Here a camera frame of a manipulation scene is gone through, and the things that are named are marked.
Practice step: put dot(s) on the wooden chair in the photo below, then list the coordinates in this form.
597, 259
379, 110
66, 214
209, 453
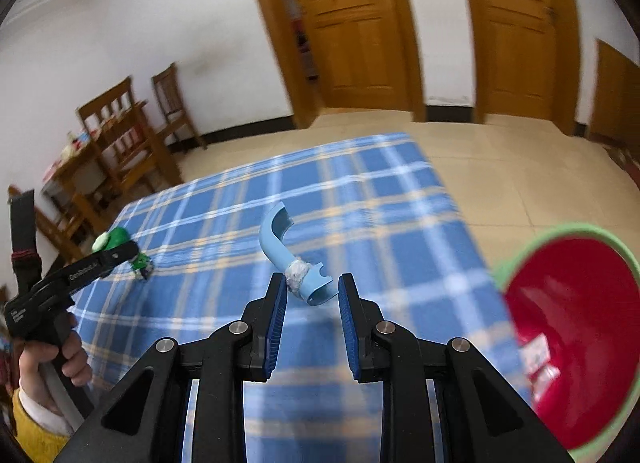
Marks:
172, 98
55, 238
107, 103
145, 158

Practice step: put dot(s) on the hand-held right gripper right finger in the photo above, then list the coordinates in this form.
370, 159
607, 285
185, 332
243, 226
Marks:
350, 338

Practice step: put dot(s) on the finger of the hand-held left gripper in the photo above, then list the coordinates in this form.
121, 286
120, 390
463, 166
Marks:
122, 255

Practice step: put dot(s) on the closed wooden door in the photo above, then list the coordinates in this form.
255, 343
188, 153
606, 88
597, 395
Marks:
515, 33

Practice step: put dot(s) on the person's left hand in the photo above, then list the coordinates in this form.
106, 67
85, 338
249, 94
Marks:
35, 373

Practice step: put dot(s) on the white medicine box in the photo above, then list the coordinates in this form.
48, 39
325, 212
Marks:
539, 355

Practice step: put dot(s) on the wooden door frame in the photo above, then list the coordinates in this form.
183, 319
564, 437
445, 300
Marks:
270, 43
465, 43

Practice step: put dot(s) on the low wooden panel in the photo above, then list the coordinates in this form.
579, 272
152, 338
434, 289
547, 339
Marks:
620, 98

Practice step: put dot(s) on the blue plaid tablecloth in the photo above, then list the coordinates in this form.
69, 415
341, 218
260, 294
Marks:
350, 203

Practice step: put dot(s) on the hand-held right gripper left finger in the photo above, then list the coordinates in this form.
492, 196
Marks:
274, 333

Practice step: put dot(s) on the person's left forearm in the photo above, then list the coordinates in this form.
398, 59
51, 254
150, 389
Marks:
30, 423

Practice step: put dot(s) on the wooden dining table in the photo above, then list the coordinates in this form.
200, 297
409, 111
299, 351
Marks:
75, 168

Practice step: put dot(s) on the open wooden door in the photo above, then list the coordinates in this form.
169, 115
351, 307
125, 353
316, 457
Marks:
345, 33

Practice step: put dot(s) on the small green toy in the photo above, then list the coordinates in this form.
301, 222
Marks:
141, 263

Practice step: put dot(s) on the light blue curved pipe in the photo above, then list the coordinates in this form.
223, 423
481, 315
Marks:
272, 243

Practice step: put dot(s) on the red basin with green rim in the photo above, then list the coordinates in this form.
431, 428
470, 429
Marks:
580, 323

